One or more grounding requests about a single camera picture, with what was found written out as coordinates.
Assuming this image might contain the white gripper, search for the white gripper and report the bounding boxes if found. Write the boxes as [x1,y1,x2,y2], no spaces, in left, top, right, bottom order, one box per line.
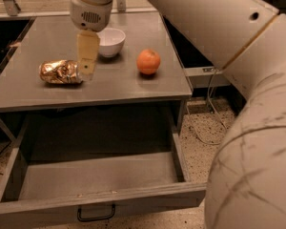
[70,0,112,81]

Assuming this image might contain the crushed orange gold can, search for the crushed orange gold can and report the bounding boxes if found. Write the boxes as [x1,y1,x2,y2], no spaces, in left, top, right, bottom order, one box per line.
[39,60,82,85]

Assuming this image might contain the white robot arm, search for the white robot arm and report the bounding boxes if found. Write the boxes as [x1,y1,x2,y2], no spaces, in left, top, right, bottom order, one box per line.
[148,0,286,229]

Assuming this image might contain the open grey top drawer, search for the open grey top drawer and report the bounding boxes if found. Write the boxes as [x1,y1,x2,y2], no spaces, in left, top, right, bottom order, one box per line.
[0,103,206,229]

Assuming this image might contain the white ceramic bowl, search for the white ceramic bowl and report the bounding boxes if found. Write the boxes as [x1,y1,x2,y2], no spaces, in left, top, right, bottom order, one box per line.
[97,28,126,58]

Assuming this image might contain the orange fruit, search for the orange fruit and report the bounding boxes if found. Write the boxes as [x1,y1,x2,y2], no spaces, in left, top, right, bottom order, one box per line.
[136,49,161,75]

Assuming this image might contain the grey cabinet counter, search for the grey cabinet counter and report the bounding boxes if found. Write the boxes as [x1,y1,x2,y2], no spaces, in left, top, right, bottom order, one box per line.
[0,12,193,145]

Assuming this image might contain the grey metal bracket block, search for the grey metal bracket block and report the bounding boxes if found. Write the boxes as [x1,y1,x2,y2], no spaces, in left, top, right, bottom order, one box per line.
[184,67,230,89]

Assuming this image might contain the black drawer handle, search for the black drawer handle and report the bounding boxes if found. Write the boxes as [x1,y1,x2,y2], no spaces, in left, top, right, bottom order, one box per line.
[76,204,115,222]

